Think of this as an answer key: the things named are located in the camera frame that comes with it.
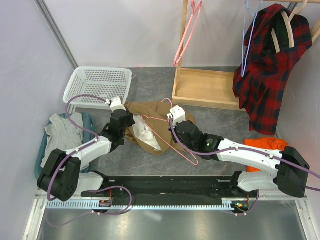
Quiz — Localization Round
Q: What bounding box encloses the thick pink plastic hanger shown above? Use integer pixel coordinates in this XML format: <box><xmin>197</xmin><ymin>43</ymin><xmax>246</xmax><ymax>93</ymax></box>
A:
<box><xmin>173</xmin><ymin>0</ymin><xmax>203</xmax><ymax>67</ymax></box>

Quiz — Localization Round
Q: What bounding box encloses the grey t-shirt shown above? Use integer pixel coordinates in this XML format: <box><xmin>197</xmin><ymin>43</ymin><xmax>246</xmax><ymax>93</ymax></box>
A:
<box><xmin>41</xmin><ymin>113</ymin><xmax>83</xmax><ymax>168</ymax></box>

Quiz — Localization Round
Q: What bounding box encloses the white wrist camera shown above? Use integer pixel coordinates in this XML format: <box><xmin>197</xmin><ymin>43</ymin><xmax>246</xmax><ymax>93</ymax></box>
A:
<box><xmin>167</xmin><ymin>105</ymin><xmax>186</xmax><ymax>127</ymax></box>
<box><xmin>104</xmin><ymin>96</ymin><xmax>127</xmax><ymax>112</ymax></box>

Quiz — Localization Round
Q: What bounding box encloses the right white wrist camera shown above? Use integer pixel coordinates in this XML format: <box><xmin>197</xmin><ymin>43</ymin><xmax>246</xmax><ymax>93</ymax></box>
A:
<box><xmin>167</xmin><ymin>105</ymin><xmax>186</xmax><ymax>127</ymax></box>

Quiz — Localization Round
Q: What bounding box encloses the tan brown garment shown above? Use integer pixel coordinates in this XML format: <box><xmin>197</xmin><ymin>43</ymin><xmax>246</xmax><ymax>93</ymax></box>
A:
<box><xmin>125</xmin><ymin>100</ymin><xmax>184</xmax><ymax>155</ymax></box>

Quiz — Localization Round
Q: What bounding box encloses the purple cable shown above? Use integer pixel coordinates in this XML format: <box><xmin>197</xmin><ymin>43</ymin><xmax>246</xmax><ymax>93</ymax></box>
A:
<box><xmin>46</xmin><ymin>94</ymin><xmax>111</xmax><ymax>202</ymax></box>
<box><xmin>167</xmin><ymin>117</ymin><xmax>320</xmax><ymax>193</ymax></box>

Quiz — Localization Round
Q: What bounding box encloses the red plaid skirt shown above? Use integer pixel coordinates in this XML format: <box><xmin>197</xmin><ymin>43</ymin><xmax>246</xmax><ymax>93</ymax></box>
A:
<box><xmin>233</xmin><ymin>3</ymin><xmax>313</xmax><ymax>136</ymax></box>

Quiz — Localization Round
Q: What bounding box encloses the slotted white cable duct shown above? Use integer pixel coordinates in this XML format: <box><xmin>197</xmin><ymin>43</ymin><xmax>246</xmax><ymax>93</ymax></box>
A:
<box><xmin>45</xmin><ymin>199</ymin><xmax>246</xmax><ymax>211</ymax></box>

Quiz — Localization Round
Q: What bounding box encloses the light blue wire hanger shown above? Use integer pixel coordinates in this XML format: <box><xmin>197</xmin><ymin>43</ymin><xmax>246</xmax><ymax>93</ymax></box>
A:
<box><xmin>240</xmin><ymin>0</ymin><xmax>264</xmax><ymax>77</ymax></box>

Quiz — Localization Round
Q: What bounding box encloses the wooden clothes rack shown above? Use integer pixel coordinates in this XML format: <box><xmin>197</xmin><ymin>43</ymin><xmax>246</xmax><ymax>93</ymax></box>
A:
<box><xmin>171</xmin><ymin>0</ymin><xmax>320</xmax><ymax>112</ymax></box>

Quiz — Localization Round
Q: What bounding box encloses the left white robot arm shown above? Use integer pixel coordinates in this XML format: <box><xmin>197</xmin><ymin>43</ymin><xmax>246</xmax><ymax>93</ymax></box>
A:
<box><xmin>37</xmin><ymin>109</ymin><xmax>135</xmax><ymax>202</ymax></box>

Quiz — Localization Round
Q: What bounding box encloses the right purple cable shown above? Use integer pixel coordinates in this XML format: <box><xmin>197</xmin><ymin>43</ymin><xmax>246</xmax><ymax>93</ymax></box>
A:
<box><xmin>167</xmin><ymin>117</ymin><xmax>320</xmax><ymax>193</ymax></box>

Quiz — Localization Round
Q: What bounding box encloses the orange garment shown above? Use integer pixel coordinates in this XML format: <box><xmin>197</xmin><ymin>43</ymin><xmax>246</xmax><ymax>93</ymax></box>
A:
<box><xmin>243</xmin><ymin>136</ymin><xmax>289</xmax><ymax>173</ymax></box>

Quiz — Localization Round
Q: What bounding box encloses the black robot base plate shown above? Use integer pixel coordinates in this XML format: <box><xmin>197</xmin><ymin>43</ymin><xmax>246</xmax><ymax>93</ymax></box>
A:
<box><xmin>82</xmin><ymin>170</ymin><xmax>260</xmax><ymax>206</ymax></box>

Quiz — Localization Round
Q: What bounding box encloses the white plastic basket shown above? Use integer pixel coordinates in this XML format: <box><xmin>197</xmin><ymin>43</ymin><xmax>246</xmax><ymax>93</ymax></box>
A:
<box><xmin>62</xmin><ymin>66</ymin><xmax>132</xmax><ymax>110</ymax></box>

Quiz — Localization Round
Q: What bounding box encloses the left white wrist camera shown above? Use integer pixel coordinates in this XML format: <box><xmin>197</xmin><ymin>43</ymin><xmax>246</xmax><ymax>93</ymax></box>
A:
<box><xmin>104</xmin><ymin>96</ymin><xmax>127</xmax><ymax>112</ymax></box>

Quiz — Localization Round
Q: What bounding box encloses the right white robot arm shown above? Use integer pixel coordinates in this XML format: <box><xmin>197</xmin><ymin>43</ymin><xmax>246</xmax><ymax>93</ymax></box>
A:
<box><xmin>169</xmin><ymin>119</ymin><xmax>310</xmax><ymax>198</ymax></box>

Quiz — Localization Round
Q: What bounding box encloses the beige wooden hanger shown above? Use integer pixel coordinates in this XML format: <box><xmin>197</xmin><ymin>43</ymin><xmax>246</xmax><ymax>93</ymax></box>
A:
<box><xmin>271</xmin><ymin>0</ymin><xmax>308</xmax><ymax>53</ymax></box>

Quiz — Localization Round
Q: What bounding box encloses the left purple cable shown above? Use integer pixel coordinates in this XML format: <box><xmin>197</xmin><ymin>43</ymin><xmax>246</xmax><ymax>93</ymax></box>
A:
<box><xmin>46</xmin><ymin>94</ymin><xmax>111</xmax><ymax>202</ymax></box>

